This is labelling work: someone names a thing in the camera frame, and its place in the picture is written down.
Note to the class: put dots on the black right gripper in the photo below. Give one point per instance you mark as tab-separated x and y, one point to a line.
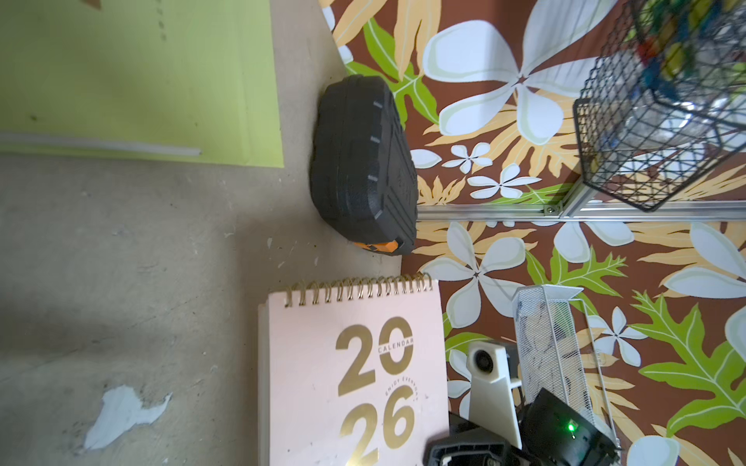
552	433

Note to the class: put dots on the pink 2026 desk calendar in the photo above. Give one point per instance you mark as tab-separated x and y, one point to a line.
352	373

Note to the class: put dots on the green 2026 desk calendar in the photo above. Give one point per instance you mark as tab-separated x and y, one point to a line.
181	81

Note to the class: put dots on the white mesh basket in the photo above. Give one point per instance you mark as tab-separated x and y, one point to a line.
549	350

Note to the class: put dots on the black tool case orange latch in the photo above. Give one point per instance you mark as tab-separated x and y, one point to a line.
363	181

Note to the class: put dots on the aluminium frame rail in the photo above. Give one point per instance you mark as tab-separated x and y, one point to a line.
578	205

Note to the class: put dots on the black wire divided basket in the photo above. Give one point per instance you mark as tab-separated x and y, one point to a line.
665	103

